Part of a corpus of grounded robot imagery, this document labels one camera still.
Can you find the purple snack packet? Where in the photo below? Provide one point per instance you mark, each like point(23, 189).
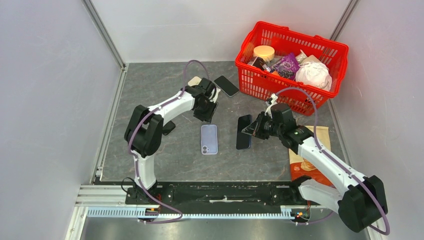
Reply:
point(287, 66)

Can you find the beige phone case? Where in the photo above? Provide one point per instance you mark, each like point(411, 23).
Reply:
point(194, 81)

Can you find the black phone case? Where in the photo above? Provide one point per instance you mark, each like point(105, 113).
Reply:
point(168, 128)

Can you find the red plastic shopping basket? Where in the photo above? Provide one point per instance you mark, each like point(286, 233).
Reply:
point(257, 79)

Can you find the aluminium frame rail front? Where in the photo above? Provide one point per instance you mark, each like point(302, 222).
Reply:
point(109, 201)

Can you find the yellow lid jar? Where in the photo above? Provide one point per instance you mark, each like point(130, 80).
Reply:
point(266, 52)

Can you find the white plastic bag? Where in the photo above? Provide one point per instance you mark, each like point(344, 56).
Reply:
point(315, 74)

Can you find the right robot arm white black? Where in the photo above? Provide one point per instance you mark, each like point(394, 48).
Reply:
point(358, 200)

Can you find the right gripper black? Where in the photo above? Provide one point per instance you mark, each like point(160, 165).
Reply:
point(255, 128)

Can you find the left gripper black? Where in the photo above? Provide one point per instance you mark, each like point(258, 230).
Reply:
point(208, 116)

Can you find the lavender phone case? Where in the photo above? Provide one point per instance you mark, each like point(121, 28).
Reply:
point(209, 139)

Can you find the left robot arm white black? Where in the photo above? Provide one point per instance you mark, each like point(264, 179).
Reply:
point(147, 125)

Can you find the black smartphone near basket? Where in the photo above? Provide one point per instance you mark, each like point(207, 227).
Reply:
point(226, 86)

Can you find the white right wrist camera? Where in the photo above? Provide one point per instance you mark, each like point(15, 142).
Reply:
point(271, 101)

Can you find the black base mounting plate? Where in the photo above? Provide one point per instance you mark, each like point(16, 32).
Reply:
point(217, 197)

